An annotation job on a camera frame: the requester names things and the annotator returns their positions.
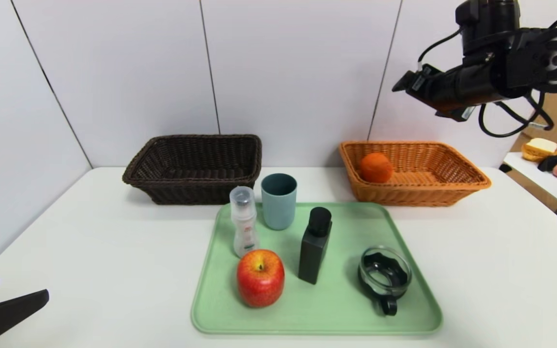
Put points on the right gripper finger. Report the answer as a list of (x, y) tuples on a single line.
[(405, 82), (447, 115)]

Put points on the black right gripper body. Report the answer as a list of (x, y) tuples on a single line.
[(416, 81)]

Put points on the orange fruit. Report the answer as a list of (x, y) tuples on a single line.
[(376, 168)]

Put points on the black rectangular bottle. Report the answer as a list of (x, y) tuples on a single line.
[(313, 256)]

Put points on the red apple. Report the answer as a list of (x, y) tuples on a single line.
[(259, 285)]

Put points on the orange wicker basket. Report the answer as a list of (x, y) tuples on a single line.
[(404, 195)]

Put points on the dark brown wicker basket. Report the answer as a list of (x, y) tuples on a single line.
[(186, 193)]

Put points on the small black floor object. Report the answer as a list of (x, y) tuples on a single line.
[(504, 168)]

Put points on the bread slice on side table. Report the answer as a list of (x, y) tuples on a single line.
[(537, 150)]

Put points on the black wedge-shaped object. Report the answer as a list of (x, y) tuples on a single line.
[(549, 163)]

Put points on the blue-grey plastic cup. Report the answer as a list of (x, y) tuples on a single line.
[(278, 212)]

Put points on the light green plastic tray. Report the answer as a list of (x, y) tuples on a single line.
[(331, 299)]

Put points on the clear white spray bottle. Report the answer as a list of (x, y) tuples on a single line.
[(244, 232)]

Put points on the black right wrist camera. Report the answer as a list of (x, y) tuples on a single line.
[(489, 24)]

